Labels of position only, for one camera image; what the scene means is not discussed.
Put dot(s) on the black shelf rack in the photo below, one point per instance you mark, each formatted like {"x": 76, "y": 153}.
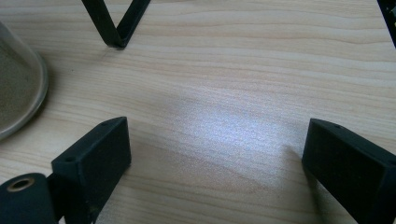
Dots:
{"x": 102, "y": 21}

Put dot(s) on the glass jar of tan powder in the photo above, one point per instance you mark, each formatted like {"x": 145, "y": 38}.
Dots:
{"x": 17, "y": 87}

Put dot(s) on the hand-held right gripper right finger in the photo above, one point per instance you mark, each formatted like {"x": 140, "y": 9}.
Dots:
{"x": 351, "y": 174}

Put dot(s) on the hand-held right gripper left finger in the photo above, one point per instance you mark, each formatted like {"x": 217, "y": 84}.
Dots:
{"x": 93, "y": 161}

